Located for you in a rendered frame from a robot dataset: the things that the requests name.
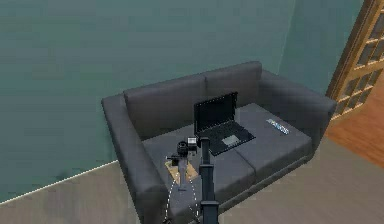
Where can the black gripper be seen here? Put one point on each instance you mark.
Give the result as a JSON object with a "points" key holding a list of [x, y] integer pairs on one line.
{"points": [[182, 149]]}

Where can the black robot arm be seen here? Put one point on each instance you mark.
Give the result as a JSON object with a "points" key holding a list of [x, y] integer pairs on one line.
{"points": [[207, 180]]}

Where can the tan flat book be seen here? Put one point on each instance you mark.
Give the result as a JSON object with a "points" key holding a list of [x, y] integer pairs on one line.
{"points": [[191, 171]]}

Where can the black open laptop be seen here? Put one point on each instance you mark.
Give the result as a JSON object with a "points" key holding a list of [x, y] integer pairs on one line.
{"points": [[216, 115]]}

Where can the dark grey sofa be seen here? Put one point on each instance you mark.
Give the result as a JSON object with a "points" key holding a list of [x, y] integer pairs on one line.
{"points": [[266, 150]]}

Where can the wooden door with glass panes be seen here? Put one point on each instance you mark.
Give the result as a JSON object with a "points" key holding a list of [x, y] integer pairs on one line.
{"points": [[358, 63]]}

